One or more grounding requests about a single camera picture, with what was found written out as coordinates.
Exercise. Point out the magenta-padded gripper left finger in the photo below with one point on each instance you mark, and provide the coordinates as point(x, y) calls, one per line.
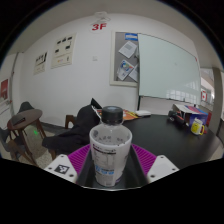
point(80, 159)

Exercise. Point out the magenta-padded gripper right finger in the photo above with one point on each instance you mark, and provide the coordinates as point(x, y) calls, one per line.
point(145, 159)

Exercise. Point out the clear plastic water bottle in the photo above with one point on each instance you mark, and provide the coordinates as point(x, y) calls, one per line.
point(110, 150)

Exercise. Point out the black jacket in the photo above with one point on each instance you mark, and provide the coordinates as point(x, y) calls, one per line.
point(78, 133)

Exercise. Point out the wooden chair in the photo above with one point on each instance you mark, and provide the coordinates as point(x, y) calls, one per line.
point(70, 120)

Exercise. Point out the small white flat object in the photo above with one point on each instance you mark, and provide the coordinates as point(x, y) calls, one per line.
point(143, 113)

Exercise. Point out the black and red tabletop items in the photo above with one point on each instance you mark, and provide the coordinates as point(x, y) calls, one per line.
point(176, 117)

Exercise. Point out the white and yellow mug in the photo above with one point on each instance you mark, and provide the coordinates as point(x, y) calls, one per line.
point(196, 126)

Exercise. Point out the round wooden side table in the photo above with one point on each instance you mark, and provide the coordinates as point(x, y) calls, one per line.
point(25, 118)

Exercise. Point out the grey chair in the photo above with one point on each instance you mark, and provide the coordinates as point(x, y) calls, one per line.
point(25, 106)

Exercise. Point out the large whiteboard on stand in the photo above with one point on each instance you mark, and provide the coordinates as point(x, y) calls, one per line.
point(168, 68)

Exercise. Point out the grey framed notice board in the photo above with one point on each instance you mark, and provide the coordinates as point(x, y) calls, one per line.
point(123, 60)

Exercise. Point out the red wall poster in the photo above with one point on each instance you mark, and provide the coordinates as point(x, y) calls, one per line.
point(4, 90)

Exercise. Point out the small white wall poster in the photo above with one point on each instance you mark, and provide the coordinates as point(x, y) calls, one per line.
point(40, 62)

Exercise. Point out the large white wall poster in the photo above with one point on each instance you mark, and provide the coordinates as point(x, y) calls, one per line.
point(63, 50)

